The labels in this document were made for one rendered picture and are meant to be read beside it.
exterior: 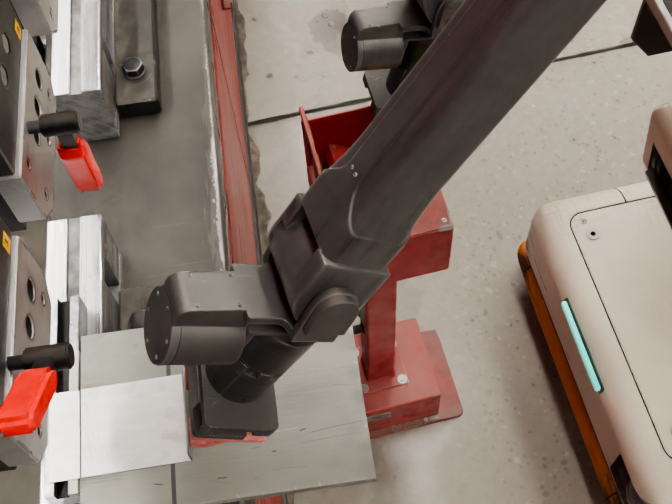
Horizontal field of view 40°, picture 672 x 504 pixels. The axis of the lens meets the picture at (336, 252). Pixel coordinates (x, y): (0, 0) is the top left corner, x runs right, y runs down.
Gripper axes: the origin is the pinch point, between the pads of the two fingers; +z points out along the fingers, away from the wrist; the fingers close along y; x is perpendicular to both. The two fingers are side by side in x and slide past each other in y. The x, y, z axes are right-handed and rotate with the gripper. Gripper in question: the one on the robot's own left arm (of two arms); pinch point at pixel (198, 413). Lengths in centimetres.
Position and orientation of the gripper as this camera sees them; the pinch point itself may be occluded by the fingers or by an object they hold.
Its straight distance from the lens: 85.1
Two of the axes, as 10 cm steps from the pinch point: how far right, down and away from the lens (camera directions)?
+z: -4.7, 5.1, 7.2
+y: 1.4, 8.5, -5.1
